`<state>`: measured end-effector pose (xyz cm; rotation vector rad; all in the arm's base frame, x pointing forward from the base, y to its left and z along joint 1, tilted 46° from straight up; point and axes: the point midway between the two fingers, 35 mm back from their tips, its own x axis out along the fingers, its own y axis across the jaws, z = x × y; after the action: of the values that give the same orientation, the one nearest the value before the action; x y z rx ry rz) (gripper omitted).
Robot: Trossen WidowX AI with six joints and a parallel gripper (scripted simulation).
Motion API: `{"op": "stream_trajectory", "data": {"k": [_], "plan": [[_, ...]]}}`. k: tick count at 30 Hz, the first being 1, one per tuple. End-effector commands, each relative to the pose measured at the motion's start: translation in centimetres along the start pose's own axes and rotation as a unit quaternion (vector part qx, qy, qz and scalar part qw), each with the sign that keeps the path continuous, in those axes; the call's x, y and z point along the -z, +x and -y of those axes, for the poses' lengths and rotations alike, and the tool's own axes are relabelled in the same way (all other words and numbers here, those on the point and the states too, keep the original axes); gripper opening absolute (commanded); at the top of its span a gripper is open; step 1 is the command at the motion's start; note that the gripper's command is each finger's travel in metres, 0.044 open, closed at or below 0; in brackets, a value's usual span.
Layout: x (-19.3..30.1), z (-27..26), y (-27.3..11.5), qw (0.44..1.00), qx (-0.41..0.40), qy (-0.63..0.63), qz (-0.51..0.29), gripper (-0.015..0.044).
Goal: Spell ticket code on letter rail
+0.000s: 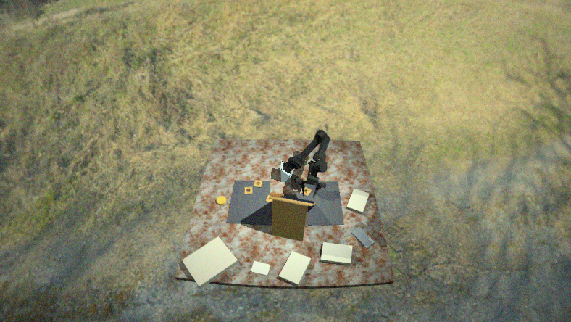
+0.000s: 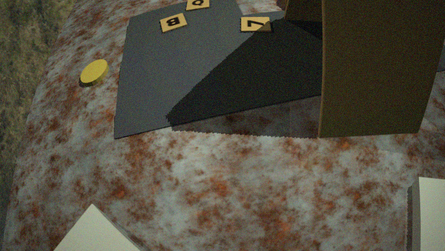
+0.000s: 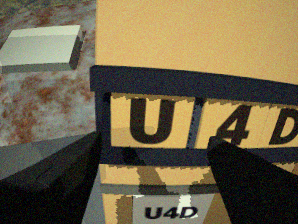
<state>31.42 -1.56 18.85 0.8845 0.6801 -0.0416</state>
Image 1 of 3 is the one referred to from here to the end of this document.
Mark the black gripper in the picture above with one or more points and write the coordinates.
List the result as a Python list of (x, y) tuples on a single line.
[(301, 182)]

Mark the grey flat rectangular tile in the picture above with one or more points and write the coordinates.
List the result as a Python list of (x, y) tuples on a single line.
[(362, 237)]

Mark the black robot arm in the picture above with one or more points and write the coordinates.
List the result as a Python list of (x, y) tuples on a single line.
[(319, 166)]

